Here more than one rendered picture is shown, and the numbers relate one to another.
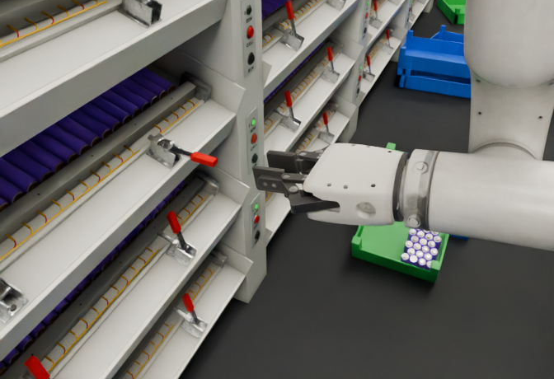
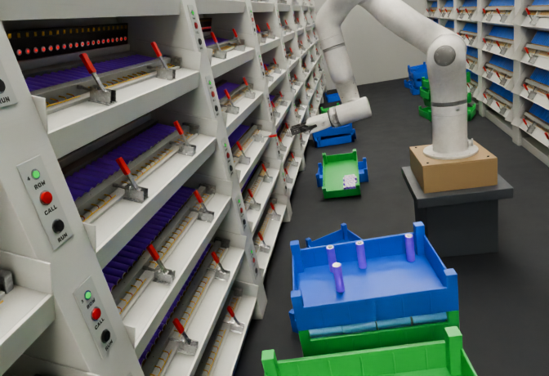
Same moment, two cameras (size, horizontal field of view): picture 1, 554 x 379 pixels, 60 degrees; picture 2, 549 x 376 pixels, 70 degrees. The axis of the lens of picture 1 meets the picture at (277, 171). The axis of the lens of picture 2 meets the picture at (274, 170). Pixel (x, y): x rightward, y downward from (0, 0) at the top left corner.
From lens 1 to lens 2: 119 cm
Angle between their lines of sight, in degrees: 19
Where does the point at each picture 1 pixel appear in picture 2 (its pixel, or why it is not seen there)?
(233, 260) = (279, 199)
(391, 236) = (336, 186)
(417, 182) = (332, 111)
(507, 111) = (347, 94)
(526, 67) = (343, 76)
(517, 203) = (354, 106)
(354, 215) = (321, 126)
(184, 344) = (275, 223)
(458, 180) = (341, 107)
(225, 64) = (265, 115)
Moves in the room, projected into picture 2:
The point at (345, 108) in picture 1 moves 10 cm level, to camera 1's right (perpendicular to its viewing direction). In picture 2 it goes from (298, 153) to (312, 149)
